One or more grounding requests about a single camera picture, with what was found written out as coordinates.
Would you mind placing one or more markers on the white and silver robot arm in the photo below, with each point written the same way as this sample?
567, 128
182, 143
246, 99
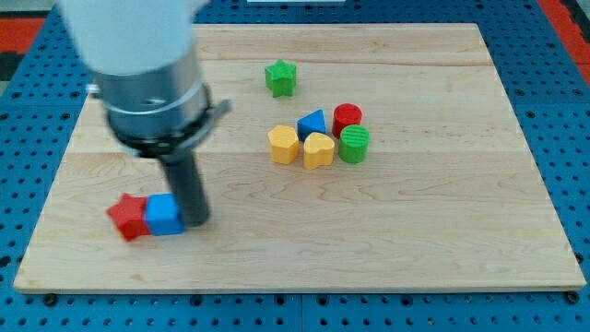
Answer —
142, 57

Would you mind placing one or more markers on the blue triangle block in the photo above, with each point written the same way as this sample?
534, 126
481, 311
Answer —
311, 123

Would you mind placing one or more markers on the blue cube block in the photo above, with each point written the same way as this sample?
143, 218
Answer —
162, 215

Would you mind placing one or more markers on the yellow pentagon block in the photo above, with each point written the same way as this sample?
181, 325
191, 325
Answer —
284, 143

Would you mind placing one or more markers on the yellow heart block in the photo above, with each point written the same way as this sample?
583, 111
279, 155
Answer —
318, 150

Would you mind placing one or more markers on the wooden board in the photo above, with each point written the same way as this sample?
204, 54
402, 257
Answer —
448, 198

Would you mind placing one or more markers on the green cylinder block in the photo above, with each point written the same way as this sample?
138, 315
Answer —
354, 142

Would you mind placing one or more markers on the red cylinder block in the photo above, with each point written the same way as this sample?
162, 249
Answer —
345, 114

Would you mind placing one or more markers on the green star block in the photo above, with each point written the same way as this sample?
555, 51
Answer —
281, 78

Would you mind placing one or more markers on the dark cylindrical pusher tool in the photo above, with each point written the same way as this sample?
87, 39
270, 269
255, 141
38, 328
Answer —
185, 183

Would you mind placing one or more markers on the red star block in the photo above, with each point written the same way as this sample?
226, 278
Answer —
128, 216

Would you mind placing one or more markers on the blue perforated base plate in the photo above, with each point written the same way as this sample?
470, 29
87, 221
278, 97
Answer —
546, 88

